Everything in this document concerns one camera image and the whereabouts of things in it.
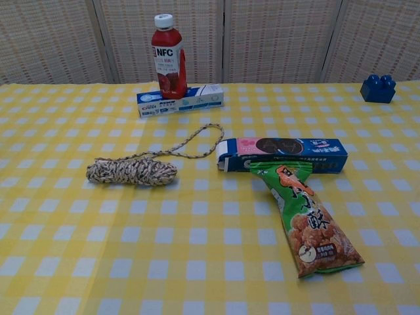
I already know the blue cookie box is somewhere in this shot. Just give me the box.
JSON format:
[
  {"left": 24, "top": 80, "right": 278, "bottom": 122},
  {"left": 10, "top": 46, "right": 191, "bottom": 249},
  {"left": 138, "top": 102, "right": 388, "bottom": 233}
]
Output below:
[{"left": 215, "top": 137, "right": 349, "bottom": 174}]

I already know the white blue toothpaste box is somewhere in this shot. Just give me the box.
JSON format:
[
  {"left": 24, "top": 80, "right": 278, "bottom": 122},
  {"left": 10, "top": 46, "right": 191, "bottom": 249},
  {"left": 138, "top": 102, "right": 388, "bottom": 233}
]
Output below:
[{"left": 136, "top": 83, "right": 225, "bottom": 119}]

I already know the red NFC juice bottle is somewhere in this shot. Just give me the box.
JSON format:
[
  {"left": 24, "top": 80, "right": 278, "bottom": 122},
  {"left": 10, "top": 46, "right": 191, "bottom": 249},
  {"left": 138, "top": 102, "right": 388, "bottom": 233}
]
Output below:
[{"left": 151, "top": 13, "right": 188, "bottom": 100}]

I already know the green snack bag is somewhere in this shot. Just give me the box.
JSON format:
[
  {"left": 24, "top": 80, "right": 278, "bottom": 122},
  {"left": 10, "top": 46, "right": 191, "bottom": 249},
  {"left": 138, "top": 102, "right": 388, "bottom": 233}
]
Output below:
[{"left": 249, "top": 158, "right": 366, "bottom": 279}]

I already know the yellow checkered tablecloth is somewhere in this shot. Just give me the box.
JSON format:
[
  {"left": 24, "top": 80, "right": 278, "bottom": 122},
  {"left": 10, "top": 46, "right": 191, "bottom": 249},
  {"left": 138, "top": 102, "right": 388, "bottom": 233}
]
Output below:
[{"left": 0, "top": 81, "right": 420, "bottom": 315}]

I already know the woven folding screen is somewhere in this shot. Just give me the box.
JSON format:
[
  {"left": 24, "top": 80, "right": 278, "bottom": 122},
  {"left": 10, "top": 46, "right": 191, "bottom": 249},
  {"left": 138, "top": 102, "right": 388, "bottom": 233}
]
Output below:
[{"left": 0, "top": 0, "right": 420, "bottom": 85}]

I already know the blue toy building brick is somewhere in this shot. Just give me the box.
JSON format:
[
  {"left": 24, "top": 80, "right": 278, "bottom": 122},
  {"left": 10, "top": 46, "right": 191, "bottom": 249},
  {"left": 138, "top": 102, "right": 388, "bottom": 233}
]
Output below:
[{"left": 360, "top": 73, "right": 397, "bottom": 104}]

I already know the braided beige rope bundle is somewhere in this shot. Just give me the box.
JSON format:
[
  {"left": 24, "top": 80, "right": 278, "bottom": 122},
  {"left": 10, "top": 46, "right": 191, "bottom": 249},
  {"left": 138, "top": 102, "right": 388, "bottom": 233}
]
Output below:
[{"left": 86, "top": 123, "right": 225, "bottom": 186}]

